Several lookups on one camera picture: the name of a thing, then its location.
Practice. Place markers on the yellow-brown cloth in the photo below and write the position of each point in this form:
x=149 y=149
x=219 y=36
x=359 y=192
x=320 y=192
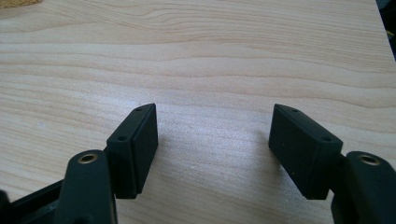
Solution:
x=17 y=2

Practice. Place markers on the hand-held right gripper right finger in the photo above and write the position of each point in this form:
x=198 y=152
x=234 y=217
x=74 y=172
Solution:
x=303 y=152

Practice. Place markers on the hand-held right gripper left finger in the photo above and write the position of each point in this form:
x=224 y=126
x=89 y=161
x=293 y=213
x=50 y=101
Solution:
x=132 y=155

